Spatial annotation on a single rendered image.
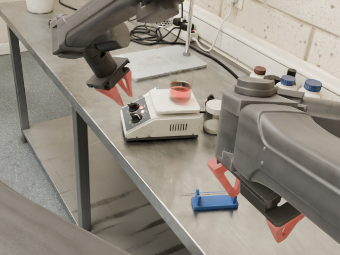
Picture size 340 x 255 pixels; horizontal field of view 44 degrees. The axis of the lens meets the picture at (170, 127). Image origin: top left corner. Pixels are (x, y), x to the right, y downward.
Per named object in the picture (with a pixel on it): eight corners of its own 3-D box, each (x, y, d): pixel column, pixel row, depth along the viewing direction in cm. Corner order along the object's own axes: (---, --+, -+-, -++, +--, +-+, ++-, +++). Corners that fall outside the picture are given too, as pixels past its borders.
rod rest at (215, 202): (194, 210, 91) (195, 198, 89) (190, 200, 93) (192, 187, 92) (238, 208, 92) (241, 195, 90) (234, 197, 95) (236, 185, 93)
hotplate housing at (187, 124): (125, 142, 110) (125, 116, 106) (120, 116, 121) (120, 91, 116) (207, 138, 114) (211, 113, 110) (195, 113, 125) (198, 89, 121)
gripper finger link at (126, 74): (144, 92, 106) (127, 62, 101) (127, 111, 103) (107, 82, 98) (128, 89, 111) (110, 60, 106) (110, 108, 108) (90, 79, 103)
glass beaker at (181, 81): (165, 104, 111) (167, 75, 107) (169, 93, 116) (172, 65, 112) (191, 109, 110) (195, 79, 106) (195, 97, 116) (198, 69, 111)
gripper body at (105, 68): (132, 64, 102) (117, 38, 98) (104, 91, 98) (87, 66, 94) (116, 62, 107) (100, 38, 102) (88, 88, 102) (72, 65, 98)
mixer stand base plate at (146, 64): (135, 81, 140) (135, 78, 139) (109, 58, 153) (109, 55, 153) (208, 66, 154) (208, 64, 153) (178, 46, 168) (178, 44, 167)
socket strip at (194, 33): (187, 43, 172) (188, 32, 169) (140, 12, 199) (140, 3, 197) (198, 41, 175) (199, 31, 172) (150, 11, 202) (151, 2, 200)
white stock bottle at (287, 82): (288, 119, 126) (297, 84, 120) (267, 113, 128) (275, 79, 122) (292, 110, 131) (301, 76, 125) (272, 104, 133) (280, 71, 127)
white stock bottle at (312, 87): (298, 113, 130) (309, 74, 123) (319, 122, 126) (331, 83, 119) (285, 120, 126) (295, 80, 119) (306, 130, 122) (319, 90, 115)
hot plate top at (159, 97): (155, 114, 108) (156, 111, 107) (148, 92, 117) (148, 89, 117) (201, 112, 110) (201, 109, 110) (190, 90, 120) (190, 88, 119)
